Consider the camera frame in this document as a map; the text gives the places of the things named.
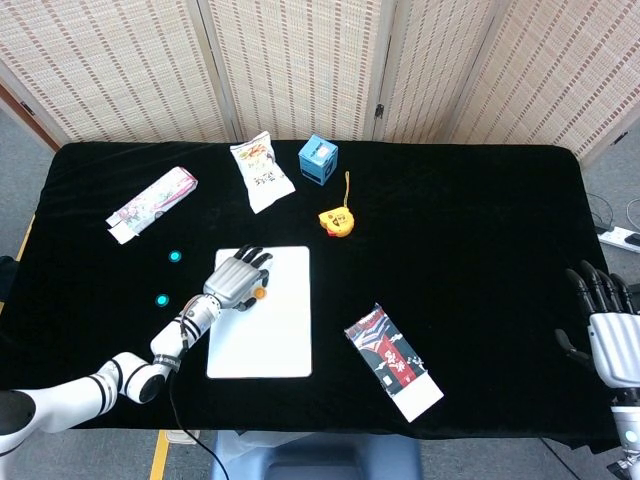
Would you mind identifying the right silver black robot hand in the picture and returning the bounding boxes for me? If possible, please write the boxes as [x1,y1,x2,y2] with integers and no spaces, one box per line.
[553,259,640,396]

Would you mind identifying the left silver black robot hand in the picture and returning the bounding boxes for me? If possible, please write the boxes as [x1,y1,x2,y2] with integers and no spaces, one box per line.
[203,244,275,312]

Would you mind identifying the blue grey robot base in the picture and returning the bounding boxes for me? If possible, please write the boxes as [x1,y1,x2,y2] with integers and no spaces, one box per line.
[209,430,424,480]

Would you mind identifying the white magnetic board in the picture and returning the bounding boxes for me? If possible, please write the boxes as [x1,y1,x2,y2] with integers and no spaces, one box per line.
[205,245,314,380]

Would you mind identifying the pink floral long box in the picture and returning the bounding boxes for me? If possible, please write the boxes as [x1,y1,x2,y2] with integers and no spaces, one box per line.
[105,166,199,246]

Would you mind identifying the white snack bag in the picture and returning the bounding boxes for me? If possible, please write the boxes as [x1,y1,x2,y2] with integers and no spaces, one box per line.
[229,130,296,215]

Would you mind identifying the white power strip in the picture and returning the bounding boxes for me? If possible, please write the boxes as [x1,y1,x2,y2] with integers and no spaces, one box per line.
[598,225,640,253]

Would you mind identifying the yellow tape measure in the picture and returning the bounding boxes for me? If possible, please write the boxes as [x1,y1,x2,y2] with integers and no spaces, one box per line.
[318,170,355,238]

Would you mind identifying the blue cube carton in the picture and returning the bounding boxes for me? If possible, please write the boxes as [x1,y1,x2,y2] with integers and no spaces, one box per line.
[297,133,339,186]

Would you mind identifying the black red printed box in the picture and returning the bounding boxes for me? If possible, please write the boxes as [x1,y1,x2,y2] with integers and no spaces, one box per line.
[343,302,445,424]

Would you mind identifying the black velvet tablecloth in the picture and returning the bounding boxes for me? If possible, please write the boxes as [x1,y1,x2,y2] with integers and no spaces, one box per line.
[9,140,621,454]

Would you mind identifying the woven folding screen panel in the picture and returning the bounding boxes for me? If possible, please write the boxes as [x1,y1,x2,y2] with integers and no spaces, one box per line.
[0,0,239,151]
[372,0,506,144]
[447,0,640,166]
[197,0,399,142]

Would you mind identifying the thin black floor cable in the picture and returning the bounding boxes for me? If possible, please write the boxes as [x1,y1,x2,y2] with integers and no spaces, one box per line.
[542,438,576,480]

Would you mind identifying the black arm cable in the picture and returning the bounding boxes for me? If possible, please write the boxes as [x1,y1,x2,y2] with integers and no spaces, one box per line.
[167,299,226,480]

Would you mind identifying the black power cable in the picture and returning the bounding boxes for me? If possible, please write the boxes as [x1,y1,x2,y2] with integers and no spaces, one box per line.
[587,192,617,232]

